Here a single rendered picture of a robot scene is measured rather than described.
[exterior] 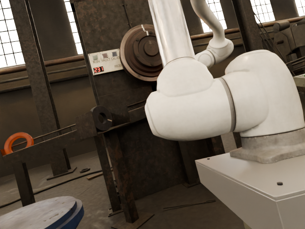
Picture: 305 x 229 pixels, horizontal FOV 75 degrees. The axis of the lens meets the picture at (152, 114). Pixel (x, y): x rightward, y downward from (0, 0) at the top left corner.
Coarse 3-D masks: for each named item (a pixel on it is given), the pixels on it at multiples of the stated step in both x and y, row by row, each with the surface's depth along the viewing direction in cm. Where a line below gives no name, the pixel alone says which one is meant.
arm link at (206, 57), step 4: (204, 52) 111; (208, 52) 111; (196, 56) 108; (200, 56) 105; (204, 56) 105; (208, 56) 106; (212, 56) 111; (200, 60) 105; (204, 60) 105; (208, 60) 105; (212, 60) 111; (204, 64) 105; (208, 64) 106; (212, 64) 113; (208, 68) 109
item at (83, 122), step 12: (120, 108) 133; (84, 120) 115; (120, 120) 135; (84, 132) 117; (96, 132) 109; (108, 132) 123; (108, 144) 125; (120, 156) 125; (120, 168) 124; (120, 180) 123; (120, 192) 125; (132, 204) 124; (132, 216) 123; (144, 216) 127; (120, 228) 120; (132, 228) 116
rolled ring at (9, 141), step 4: (20, 132) 144; (12, 136) 143; (16, 136) 143; (20, 136) 143; (24, 136) 143; (28, 136) 143; (8, 140) 141; (12, 140) 142; (28, 140) 142; (32, 140) 143; (8, 144) 140; (28, 144) 141; (32, 144) 142; (4, 148) 139; (8, 148) 139; (8, 152) 138
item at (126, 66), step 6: (132, 30) 160; (126, 36) 158; (120, 48) 157; (120, 54) 156; (126, 60) 157; (126, 66) 157; (132, 72) 157; (138, 78) 158; (144, 78) 159; (150, 78) 160; (156, 78) 161
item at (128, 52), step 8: (136, 32) 159; (128, 40) 157; (128, 48) 155; (128, 56) 156; (128, 64) 156; (136, 64) 155; (136, 72) 158; (144, 72) 158; (152, 72) 158; (160, 72) 160
